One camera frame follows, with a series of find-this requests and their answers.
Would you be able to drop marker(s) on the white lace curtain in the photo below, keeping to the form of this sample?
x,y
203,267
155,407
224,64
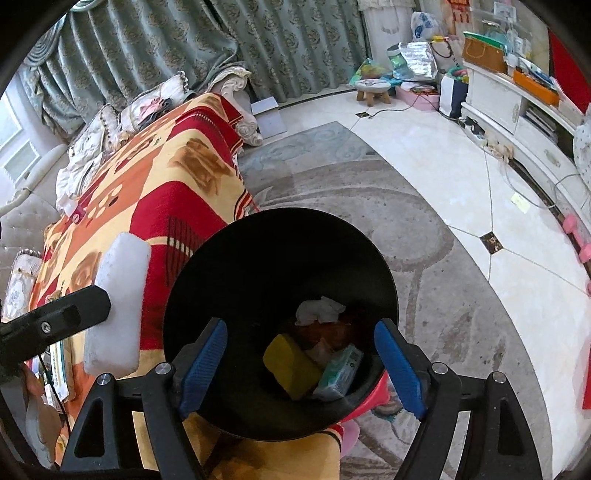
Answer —
x,y
388,18

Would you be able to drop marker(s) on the brown paper bag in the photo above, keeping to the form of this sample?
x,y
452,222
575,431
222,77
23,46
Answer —
x,y
482,53

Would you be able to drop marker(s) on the green white tissue packet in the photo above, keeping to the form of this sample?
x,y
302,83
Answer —
x,y
339,374

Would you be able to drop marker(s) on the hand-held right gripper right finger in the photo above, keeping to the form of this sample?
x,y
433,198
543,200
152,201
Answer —
x,y
401,369

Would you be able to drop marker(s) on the grey patterned rug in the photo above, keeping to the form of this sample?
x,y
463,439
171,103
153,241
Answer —
x,y
415,230

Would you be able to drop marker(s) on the white cardboard box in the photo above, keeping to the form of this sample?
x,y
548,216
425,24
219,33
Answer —
x,y
267,115

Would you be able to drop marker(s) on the ornate beige cushion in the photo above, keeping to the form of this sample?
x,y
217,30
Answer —
x,y
92,134

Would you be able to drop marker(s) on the white tissue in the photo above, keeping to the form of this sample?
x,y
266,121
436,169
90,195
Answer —
x,y
318,309

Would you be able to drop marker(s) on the white dotted cloth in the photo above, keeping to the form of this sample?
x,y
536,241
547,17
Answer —
x,y
582,150

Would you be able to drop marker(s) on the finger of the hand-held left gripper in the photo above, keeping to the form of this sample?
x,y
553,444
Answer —
x,y
69,314

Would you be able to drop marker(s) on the grey tufted sofa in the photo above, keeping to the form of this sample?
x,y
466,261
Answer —
x,y
27,221

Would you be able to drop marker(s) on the white foam block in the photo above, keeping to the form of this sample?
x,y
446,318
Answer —
x,y
120,300

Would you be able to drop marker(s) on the pink dumbbell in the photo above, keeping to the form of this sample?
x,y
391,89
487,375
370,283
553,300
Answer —
x,y
579,240

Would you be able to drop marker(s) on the silver foil bag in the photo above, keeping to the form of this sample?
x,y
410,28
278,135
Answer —
x,y
418,60

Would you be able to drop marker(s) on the green patterned curtain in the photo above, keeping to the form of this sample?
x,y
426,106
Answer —
x,y
184,46

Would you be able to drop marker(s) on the ornate cushion with clothes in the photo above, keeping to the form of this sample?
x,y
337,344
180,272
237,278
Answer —
x,y
152,99

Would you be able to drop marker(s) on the white tv cabinet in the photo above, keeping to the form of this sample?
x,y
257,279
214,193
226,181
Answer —
x,y
498,101

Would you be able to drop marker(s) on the ornate striped cushion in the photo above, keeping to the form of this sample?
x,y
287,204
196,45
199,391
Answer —
x,y
18,286

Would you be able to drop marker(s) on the navy white bag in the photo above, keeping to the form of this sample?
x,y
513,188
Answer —
x,y
452,94

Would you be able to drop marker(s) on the small wooden stool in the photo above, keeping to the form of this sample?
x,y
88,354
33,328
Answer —
x,y
373,87

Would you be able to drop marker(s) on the black trash bin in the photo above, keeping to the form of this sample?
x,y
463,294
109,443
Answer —
x,y
258,277

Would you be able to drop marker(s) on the pink plastic stool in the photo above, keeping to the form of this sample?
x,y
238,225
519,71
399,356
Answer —
x,y
374,397

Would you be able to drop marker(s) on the red cloth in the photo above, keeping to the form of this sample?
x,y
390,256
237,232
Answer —
x,y
568,64

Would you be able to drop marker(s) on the printed rose blanket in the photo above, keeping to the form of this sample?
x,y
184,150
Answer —
x,y
152,184

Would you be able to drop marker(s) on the white quilt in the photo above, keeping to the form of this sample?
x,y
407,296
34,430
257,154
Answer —
x,y
76,177

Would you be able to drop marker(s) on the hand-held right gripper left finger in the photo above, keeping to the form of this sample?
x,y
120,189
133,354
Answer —
x,y
203,364

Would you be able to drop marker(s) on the orange box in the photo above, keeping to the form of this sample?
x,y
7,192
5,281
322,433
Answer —
x,y
535,85

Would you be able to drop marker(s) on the yellow sponge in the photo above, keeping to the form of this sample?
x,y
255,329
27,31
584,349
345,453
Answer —
x,y
291,364

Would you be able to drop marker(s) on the white plastic bag blue print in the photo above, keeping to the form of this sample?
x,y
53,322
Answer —
x,y
427,25

